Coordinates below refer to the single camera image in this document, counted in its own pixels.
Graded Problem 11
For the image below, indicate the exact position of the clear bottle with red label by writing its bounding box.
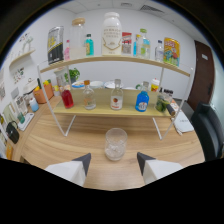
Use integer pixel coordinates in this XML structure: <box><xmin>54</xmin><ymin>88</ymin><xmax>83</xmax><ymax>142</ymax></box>
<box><xmin>110</xmin><ymin>78</ymin><xmax>124</xmax><ymax>111</ymax></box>

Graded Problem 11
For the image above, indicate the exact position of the yellow instant noodle cup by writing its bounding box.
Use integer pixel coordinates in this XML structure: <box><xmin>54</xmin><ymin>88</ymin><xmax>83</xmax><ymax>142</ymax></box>
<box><xmin>150</xmin><ymin>78</ymin><xmax>161</xmax><ymax>93</ymax></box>

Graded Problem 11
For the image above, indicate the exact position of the glass tumbler with ice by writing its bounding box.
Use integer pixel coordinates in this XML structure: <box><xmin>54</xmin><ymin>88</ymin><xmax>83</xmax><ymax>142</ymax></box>
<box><xmin>104</xmin><ymin>127</ymin><xmax>129</xmax><ymax>162</ymax></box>

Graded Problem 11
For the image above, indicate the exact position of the white notebook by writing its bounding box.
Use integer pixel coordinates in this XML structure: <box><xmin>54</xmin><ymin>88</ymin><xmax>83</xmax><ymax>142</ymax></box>
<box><xmin>173</xmin><ymin>111</ymin><xmax>195</xmax><ymax>134</ymax></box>

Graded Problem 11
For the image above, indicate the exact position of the black chair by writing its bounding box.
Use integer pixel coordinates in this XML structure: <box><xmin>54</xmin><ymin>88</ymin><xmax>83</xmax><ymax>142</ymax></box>
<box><xmin>190</xmin><ymin>101</ymin><xmax>224</xmax><ymax>163</ymax></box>

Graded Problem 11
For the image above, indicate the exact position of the black handbag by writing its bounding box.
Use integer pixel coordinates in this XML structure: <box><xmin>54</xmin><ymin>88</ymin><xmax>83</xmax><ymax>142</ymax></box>
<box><xmin>5</xmin><ymin>120</ymin><xmax>20</xmax><ymax>144</ymax></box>

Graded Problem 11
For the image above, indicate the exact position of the blue liquid bottle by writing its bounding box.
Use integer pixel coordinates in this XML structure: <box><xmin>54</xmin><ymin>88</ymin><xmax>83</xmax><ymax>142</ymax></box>
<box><xmin>134</xmin><ymin>81</ymin><xmax>150</xmax><ymax>113</ymax></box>

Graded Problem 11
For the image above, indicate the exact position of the red liquid bottle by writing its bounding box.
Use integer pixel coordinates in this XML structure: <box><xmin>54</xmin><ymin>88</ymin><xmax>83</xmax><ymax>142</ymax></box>
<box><xmin>60</xmin><ymin>84</ymin><xmax>75</xmax><ymax>109</ymax></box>

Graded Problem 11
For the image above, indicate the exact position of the clear bottle with orange cap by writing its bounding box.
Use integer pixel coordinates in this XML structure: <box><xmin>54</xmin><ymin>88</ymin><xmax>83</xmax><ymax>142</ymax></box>
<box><xmin>82</xmin><ymin>79</ymin><xmax>97</xmax><ymax>110</ymax></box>

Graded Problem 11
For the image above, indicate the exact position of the two-tier wooden shelf rack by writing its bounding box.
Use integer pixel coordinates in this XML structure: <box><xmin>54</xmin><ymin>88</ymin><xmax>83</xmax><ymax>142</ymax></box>
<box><xmin>36</xmin><ymin>54</ymin><xmax>194</xmax><ymax>141</ymax></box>

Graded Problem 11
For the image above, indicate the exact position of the blue and white container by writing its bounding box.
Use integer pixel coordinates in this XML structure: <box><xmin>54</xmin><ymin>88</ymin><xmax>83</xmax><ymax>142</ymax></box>
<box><xmin>29</xmin><ymin>97</ymin><xmax>40</xmax><ymax>113</ymax></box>

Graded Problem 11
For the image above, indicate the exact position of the orange basket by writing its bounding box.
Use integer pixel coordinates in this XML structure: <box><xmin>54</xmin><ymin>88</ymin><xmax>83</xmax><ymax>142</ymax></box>
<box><xmin>33</xmin><ymin>79</ymin><xmax>55</xmax><ymax>104</ymax></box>

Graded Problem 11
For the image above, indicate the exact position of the blue rimmed bowl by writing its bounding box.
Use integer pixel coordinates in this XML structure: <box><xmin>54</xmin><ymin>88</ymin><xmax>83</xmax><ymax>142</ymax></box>
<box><xmin>71</xmin><ymin>80</ymin><xmax>86</xmax><ymax>89</ymax></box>

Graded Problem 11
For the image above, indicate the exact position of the white bowl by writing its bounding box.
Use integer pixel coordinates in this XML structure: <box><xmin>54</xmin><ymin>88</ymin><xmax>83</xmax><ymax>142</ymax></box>
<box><xmin>89</xmin><ymin>80</ymin><xmax>105</xmax><ymax>89</ymax></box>

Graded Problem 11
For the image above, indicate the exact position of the white kitchen appliance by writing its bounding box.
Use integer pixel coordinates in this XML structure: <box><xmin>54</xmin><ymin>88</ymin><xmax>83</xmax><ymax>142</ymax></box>
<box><xmin>22</xmin><ymin>78</ymin><xmax>39</xmax><ymax>101</ymax></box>

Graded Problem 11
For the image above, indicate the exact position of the white plate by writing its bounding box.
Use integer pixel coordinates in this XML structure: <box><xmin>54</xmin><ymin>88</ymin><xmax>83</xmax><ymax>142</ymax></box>
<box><xmin>103</xmin><ymin>80</ymin><xmax>125</xmax><ymax>90</ymax></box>

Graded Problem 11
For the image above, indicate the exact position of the green potted plant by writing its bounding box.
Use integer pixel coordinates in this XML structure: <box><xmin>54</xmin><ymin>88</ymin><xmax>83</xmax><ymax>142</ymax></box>
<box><xmin>64</xmin><ymin>67</ymin><xmax>81</xmax><ymax>84</ymax></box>

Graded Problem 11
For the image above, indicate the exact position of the brown door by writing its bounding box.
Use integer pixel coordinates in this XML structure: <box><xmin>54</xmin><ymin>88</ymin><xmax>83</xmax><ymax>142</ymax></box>
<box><xmin>186</xmin><ymin>39</ymin><xmax>216</xmax><ymax>111</ymax></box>

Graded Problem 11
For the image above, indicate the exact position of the clear bottle with blue cap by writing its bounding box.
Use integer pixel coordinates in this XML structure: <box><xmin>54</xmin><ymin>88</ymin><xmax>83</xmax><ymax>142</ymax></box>
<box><xmin>154</xmin><ymin>39</ymin><xmax>165</xmax><ymax>63</ymax></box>

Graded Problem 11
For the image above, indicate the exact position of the small pink bottle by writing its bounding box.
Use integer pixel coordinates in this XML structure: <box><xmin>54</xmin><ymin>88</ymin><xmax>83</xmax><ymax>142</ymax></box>
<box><xmin>63</xmin><ymin>39</ymin><xmax>71</xmax><ymax>62</ymax></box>

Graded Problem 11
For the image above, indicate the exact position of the yellow cartoon print can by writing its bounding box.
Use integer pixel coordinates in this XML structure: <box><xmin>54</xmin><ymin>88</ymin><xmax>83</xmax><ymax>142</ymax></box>
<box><xmin>163</xmin><ymin>37</ymin><xmax>181</xmax><ymax>67</ymax></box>

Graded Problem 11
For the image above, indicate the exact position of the small blue bottle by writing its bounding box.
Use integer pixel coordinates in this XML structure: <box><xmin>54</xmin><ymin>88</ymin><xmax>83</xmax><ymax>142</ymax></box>
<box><xmin>133</xmin><ymin>33</ymin><xmax>141</xmax><ymax>57</ymax></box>

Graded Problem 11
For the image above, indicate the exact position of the clear bottle with green cap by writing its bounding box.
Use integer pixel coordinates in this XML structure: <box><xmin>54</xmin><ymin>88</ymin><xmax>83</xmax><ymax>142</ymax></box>
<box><xmin>136</xmin><ymin>28</ymin><xmax>151</xmax><ymax>60</ymax></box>

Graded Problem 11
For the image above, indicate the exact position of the teal liquid bottle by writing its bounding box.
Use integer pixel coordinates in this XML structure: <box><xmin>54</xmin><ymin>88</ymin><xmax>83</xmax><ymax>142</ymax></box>
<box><xmin>85</xmin><ymin>33</ymin><xmax>95</xmax><ymax>57</ymax></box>

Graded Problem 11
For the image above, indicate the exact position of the small printed carton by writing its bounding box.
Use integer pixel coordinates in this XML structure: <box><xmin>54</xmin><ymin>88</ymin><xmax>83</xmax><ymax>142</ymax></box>
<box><xmin>121</xmin><ymin>31</ymin><xmax>133</xmax><ymax>56</ymax></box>

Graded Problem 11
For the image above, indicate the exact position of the glass jar with cork lid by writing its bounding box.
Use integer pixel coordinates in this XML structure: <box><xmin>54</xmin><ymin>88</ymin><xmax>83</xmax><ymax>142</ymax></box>
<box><xmin>69</xmin><ymin>17</ymin><xmax>87</xmax><ymax>61</ymax></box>

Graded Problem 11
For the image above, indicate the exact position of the large white bottle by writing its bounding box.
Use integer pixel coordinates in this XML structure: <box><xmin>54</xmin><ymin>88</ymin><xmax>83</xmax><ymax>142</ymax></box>
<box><xmin>101</xmin><ymin>11</ymin><xmax>123</xmax><ymax>56</ymax></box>

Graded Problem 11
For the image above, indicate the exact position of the ceiling air vent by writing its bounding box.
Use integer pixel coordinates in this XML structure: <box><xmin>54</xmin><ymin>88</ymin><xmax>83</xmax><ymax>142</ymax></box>
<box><xmin>139</xmin><ymin>3</ymin><xmax>165</xmax><ymax>14</ymax></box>

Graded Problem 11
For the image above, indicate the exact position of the wooden wall shelf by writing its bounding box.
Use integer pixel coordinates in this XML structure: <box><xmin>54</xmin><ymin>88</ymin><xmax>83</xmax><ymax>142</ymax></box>
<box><xmin>9</xmin><ymin>49</ymin><xmax>36</xmax><ymax>69</ymax></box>

